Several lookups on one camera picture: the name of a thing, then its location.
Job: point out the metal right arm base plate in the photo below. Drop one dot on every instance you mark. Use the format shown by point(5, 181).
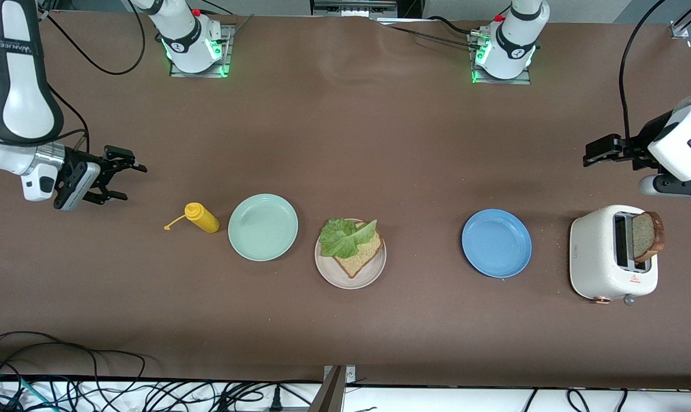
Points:
point(227, 57)

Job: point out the green lettuce leaf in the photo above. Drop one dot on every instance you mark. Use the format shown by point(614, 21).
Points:
point(340, 240)

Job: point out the mint green plate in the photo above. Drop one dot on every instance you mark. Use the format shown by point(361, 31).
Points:
point(262, 229)

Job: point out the aluminium profile rail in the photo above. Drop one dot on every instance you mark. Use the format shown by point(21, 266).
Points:
point(678, 27)

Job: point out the blue plate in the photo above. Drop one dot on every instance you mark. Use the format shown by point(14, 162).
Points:
point(497, 243)

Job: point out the dark metal equipment frame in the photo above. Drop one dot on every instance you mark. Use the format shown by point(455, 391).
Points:
point(351, 8)

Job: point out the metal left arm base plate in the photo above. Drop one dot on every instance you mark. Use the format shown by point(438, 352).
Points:
point(505, 82)

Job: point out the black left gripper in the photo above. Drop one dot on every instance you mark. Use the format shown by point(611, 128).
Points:
point(644, 139)

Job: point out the black power plug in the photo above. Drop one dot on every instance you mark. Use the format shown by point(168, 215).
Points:
point(275, 400)

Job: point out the brown bread slice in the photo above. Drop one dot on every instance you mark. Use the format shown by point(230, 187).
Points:
point(360, 260)
point(643, 237)

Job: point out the white toaster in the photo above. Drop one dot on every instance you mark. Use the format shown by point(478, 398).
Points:
point(594, 257)

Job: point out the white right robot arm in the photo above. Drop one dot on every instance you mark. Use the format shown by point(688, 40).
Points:
point(19, 86)

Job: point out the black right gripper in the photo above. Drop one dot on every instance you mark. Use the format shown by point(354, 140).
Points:
point(95, 173)

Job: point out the grey metal table bracket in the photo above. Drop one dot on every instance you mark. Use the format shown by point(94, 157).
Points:
point(331, 395)

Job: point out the yellow mustard squeeze bottle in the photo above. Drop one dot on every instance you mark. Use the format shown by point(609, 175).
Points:
point(203, 218)

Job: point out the beige plate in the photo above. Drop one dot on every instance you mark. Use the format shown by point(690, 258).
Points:
point(334, 274)

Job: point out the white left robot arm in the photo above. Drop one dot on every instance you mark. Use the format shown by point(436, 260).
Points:
point(511, 46)

